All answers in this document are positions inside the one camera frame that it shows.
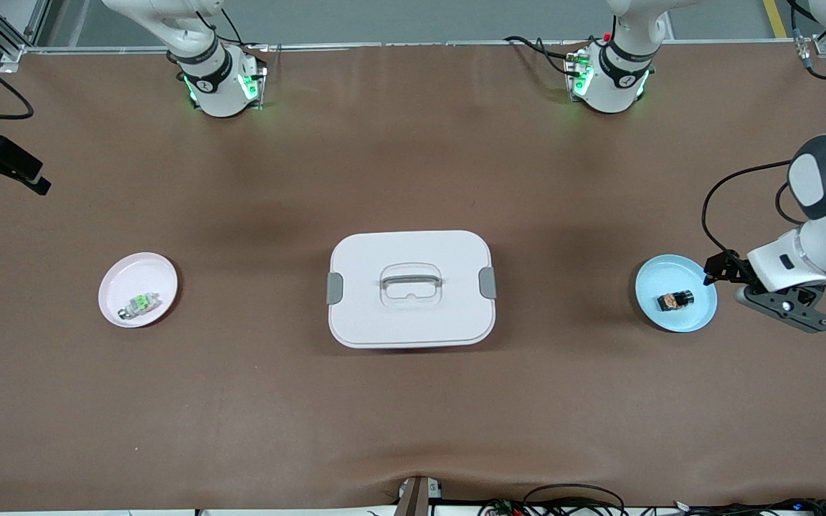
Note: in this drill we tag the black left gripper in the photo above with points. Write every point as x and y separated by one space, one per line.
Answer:
731 266

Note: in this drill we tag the orange and black switch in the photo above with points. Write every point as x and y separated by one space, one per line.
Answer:
675 300

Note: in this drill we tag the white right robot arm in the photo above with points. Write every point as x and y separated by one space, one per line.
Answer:
216 93

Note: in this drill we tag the grey box latch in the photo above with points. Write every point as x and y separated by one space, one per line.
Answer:
334 288
487 282

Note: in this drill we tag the white lidded storage box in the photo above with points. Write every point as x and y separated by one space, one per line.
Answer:
413 315

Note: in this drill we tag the light blue round plate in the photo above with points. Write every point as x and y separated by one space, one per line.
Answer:
671 276

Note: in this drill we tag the pink round plate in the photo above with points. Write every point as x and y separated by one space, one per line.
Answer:
148 276

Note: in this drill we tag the brown table mat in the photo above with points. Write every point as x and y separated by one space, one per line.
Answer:
413 416

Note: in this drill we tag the green and silver switch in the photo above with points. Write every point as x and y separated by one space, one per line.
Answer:
140 304

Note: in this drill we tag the grey camera mount clamp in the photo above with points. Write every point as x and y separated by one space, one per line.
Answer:
416 496

